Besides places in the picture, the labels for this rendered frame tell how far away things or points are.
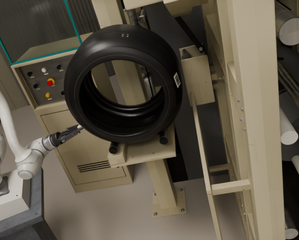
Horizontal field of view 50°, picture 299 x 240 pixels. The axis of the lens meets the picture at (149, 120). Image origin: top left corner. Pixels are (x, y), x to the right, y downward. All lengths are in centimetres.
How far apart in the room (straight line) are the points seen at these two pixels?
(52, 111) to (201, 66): 126
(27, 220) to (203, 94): 123
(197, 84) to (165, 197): 99
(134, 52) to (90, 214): 168
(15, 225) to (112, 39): 118
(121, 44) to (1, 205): 116
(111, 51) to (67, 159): 152
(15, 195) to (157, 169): 93
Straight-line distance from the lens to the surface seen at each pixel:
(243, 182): 125
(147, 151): 181
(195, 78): 183
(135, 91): 194
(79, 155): 275
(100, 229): 264
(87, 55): 149
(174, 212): 252
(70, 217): 286
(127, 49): 145
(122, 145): 181
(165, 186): 239
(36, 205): 206
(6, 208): 206
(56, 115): 257
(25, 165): 180
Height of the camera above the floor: 186
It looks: 30 degrees down
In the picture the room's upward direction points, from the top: 17 degrees counter-clockwise
